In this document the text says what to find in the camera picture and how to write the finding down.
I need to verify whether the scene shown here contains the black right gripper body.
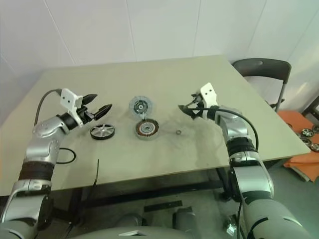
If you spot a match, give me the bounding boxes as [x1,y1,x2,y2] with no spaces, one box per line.
[192,98,208,119]

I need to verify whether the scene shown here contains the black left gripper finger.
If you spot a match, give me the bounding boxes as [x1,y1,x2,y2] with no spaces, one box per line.
[82,93,99,106]
[94,104,114,120]

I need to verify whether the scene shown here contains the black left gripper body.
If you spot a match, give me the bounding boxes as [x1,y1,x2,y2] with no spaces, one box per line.
[76,105,98,124]

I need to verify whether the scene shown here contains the motor stator copper windings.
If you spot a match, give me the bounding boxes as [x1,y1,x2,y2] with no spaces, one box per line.
[135,119,160,141]

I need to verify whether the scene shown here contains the black folding chair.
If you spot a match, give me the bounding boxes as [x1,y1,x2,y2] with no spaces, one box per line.
[232,58,292,113]

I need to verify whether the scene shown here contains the orange cloth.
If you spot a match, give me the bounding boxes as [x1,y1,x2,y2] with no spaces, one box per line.
[277,111,319,184]

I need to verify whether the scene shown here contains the dark metal rack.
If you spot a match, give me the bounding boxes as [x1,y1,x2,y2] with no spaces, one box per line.
[303,96,319,118]

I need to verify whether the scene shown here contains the small metal caster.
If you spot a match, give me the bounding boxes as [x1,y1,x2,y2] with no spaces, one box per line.
[225,215,240,235]

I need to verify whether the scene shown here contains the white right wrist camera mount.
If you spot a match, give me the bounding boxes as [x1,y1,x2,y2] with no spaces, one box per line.
[200,83,219,108]

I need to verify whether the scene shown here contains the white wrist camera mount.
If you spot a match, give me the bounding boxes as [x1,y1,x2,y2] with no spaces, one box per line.
[200,83,219,108]
[60,88,84,128]

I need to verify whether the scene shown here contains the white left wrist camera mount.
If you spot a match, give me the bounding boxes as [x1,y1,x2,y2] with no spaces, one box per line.
[60,88,84,128]

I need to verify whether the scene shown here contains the thin black cable loop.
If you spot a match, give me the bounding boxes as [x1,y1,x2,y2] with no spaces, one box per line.
[56,147,76,165]

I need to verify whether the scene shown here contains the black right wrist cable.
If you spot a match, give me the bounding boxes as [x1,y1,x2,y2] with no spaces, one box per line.
[196,106,259,150]

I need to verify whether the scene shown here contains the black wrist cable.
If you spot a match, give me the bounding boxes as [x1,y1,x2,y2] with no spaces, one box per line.
[34,88,63,125]
[196,106,259,150]

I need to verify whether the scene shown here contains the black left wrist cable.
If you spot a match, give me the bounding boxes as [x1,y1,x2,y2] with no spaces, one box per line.
[34,88,63,125]

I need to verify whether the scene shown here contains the black metal table frame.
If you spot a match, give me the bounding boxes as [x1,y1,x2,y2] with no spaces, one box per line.
[49,158,295,210]

